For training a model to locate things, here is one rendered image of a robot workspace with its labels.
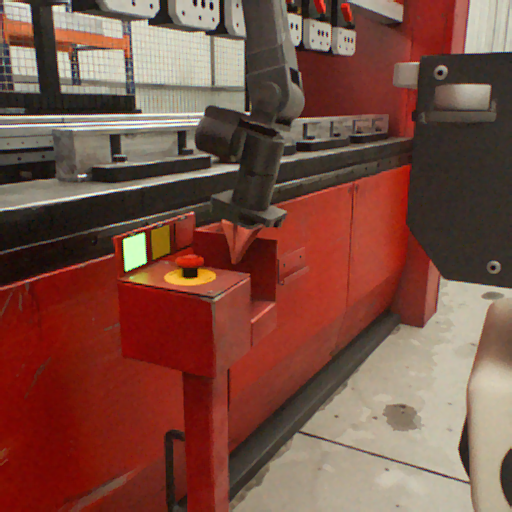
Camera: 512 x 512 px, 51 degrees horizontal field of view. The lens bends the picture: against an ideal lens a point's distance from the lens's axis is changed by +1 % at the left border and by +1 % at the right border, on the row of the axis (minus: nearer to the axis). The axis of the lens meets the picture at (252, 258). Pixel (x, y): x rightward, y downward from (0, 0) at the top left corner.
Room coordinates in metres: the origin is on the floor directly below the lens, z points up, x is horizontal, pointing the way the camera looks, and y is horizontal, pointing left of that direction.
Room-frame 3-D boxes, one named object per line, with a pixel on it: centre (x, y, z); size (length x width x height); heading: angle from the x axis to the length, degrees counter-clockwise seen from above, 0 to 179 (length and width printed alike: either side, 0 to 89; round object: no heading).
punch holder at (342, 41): (1.95, -0.28, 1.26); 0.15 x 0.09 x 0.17; 147
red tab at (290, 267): (1.40, -0.12, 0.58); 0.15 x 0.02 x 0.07; 147
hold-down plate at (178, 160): (1.11, 0.20, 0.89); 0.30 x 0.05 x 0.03; 147
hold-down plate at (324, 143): (1.78, -0.24, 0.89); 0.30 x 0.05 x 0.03; 147
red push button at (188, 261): (0.71, 0.09, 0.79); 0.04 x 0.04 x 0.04
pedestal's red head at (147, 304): (0.75, 0.08, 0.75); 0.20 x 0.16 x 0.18; 153
